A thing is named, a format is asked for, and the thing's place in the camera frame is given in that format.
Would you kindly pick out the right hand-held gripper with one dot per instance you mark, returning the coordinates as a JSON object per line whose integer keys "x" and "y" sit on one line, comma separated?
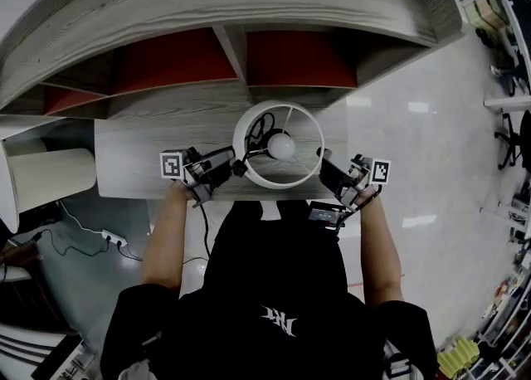
{"x": 344, "y": 179}

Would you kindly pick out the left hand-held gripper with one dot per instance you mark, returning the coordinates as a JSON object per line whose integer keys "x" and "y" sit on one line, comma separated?
{"x": 207, "y": 171}

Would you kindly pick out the white shade table lamp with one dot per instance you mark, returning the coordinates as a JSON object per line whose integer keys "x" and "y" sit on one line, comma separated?
{"x": 286, "y": 177}

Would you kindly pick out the person's left forearm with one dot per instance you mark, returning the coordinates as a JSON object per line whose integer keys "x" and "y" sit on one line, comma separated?
{"x": 164, "y": 245}

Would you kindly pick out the person's right forearm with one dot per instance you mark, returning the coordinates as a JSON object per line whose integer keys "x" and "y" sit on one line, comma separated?
{"x": 379, "y": 254}

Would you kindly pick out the black waist device box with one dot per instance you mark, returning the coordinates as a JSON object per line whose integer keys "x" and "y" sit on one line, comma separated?
{"x": 325, "y": 214}

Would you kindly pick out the person's black printed shirt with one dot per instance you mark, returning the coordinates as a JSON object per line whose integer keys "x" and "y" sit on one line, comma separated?
{"x": 265, "y": 287}

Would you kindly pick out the white power strip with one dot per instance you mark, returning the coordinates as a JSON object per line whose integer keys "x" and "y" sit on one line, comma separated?
{"x": 113, "y": 237}

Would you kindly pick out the grey wooden shelf unit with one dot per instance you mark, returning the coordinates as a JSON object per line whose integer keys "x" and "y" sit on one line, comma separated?
{"x": 215, "y": 9}

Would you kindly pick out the white desk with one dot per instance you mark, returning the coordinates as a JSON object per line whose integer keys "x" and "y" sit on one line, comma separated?
{"x": 508, "y": 102}

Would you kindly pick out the black office chair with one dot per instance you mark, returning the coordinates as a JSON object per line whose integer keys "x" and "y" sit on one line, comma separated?
{"x": 516, "y": 137}

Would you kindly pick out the white rounded chair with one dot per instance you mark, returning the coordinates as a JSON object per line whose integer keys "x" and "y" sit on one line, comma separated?
{"x": 41, "y": 175}

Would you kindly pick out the yellow-green ribbed object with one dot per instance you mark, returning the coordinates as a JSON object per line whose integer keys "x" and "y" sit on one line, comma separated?
{"x": 456, "y": 357}

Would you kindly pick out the cluttered storage rack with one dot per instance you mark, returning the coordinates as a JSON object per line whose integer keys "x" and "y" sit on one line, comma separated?
{"x": 512, "y": 316}

